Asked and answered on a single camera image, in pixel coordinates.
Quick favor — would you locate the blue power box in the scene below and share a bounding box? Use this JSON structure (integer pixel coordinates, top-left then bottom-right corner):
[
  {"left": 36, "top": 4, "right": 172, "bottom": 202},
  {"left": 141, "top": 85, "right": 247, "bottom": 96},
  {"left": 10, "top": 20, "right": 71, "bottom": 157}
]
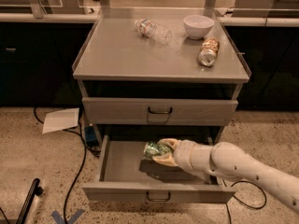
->
[{"left": 84, "top": 126, "right": 98, "bottom": 147}]

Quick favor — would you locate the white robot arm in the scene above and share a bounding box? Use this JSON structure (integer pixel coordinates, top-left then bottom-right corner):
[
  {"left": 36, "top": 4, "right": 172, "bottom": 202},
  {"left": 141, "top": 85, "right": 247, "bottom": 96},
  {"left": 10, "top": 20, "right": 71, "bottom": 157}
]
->
[{"left": 152, "top": 138, "right": 299, "bottom": 214}]

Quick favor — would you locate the brown and silver can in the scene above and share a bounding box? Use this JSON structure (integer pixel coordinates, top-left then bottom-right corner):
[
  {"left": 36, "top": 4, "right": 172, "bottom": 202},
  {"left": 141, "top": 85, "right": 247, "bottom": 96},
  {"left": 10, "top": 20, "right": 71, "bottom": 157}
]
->
[{"left": 197, "top": 38, "right": 220, "bottom": 67}]

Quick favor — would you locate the open grey middle drawer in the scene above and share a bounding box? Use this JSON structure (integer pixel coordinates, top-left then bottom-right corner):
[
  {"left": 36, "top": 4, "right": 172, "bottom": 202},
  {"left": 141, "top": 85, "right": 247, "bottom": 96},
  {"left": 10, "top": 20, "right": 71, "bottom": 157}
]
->
[{"left": 83, "top": 135, "right": 235, "bottom": 203}]

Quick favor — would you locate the white paper sheet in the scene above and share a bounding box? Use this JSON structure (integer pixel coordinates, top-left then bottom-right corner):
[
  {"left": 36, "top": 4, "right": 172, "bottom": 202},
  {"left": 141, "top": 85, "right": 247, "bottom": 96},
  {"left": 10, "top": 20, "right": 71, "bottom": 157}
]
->
[{"left": 42, "top": 108, "right": 79, "bottom": 133}]

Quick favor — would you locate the closed grey top drawer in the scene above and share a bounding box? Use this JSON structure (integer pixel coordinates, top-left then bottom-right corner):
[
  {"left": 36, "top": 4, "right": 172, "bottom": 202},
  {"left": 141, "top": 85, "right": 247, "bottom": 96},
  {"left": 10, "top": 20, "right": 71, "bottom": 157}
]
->
[{"left": 82, "top": 97, "right": 237, "bottom": 126}]

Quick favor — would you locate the dark back counter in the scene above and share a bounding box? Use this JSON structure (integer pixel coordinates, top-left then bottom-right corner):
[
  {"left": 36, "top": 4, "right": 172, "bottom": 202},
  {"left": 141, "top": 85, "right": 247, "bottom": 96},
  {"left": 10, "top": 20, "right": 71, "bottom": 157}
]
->
[{"left": 1, "top": 21, "right": 298, "bottom": 110}]

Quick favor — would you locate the blue tape cross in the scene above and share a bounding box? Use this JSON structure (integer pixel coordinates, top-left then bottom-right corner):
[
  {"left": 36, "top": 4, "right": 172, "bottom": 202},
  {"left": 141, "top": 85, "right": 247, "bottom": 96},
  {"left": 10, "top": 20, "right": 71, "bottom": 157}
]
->
[{"left": 50, "top": 208, "right": 86, "bottom": 224}]

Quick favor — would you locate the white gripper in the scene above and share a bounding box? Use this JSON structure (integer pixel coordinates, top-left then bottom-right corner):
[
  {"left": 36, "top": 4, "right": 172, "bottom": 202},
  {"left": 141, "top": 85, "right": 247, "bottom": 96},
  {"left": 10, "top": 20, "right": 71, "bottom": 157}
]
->
[{"left": 152, "top": 138, "right": 212, "bottom": 174}]

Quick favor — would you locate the black cable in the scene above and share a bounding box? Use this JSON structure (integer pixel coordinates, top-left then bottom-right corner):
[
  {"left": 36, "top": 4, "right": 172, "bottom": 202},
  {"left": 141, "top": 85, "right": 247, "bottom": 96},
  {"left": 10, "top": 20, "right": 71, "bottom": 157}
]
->
[
  {"left": 222, "top": 179, "right": 268, "bottom": 224},
  {"left": 33, "top": 106, "right": 101, "bottom": 224}
]

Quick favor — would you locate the black cable left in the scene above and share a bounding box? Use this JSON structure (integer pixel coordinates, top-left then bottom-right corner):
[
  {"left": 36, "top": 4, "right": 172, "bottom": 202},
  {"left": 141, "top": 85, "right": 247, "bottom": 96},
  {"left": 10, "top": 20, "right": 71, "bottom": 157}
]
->
[{"left": 33, "top": 106, "right": 101, "bottom": 224}]

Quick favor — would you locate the clear plastic water bottle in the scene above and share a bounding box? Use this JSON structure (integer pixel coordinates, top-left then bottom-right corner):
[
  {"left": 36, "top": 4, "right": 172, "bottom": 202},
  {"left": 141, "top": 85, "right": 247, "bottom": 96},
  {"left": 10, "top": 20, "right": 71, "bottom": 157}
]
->
[{"left": 135, "top": 19, "right": 172, "bottom": 45}]

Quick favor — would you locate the crushed green can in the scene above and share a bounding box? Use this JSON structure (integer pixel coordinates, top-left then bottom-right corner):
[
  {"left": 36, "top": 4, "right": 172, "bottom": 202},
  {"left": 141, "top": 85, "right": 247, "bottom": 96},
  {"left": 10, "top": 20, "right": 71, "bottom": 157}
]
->
[{"left": 144, "top": 142, "right": 172, "bottom": 159}]

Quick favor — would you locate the black cable right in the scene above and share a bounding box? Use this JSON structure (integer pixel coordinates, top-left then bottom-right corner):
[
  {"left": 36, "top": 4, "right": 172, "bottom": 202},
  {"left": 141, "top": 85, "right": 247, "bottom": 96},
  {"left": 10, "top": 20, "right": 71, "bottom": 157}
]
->
[{"left": 222, "top": 179, "right": 268, "bottom": 224}]

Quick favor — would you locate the black bar on floor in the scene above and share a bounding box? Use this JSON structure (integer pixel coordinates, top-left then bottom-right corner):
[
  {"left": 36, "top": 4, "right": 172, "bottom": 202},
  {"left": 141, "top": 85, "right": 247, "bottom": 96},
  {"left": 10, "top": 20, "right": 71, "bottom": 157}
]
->
[{"left": 16, "top": 178, "right": 43, "bottom": 224}]

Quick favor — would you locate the grey metal drawer cabinet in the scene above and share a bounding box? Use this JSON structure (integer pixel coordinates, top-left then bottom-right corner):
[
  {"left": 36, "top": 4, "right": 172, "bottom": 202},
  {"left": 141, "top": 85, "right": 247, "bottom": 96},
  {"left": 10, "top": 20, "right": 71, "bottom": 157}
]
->
[{"left": 72, "top": 7, "right": 252, "bottom": 185}]

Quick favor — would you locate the white bowl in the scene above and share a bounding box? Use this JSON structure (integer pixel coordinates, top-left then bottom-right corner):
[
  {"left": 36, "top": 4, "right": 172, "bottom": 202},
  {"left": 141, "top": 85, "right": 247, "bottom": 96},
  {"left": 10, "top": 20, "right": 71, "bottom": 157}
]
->
[{"left": 183, "top": 15, "right": 214, "bottom": 39}]

